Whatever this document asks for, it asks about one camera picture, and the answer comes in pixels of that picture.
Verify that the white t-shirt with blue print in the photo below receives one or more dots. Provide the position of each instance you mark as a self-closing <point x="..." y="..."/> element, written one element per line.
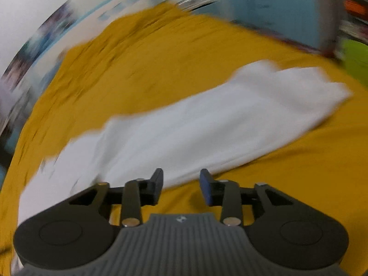
<point x="201" y="126"/>

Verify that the blue and white wardrobe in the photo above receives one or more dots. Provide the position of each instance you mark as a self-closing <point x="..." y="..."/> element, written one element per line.
<point x="276" y="5"/>

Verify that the shelf with small wares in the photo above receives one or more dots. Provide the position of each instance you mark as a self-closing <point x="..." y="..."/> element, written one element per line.
<point x="355" y="8"/>

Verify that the mustard yellow bed sheet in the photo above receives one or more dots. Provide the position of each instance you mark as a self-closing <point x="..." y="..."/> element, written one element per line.
<point x="138" y="69"/>

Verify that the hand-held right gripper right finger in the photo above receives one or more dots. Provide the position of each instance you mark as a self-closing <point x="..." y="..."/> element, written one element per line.
<point x="205" y="187"/>

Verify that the wall poster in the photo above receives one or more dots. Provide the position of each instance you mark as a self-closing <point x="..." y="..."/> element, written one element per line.
<point x="34" y="49"/>

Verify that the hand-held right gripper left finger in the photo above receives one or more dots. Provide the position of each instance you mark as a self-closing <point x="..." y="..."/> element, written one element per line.
<point x="157" y="184"/>

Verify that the bright green cloth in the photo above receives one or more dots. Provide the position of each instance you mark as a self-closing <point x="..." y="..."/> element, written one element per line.
<point x="356" y="60"/>

